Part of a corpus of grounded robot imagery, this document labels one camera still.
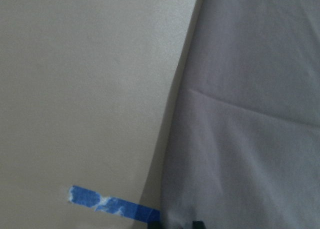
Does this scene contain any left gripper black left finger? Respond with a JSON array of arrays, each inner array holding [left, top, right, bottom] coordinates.
[[147, 221, 163, 229]]

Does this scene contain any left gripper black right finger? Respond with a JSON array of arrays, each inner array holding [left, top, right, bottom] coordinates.
[[192, 220, 206, 229]]

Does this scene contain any dark brown t-shirt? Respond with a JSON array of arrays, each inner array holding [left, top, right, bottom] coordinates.
[[161, 0, 320, 229]]

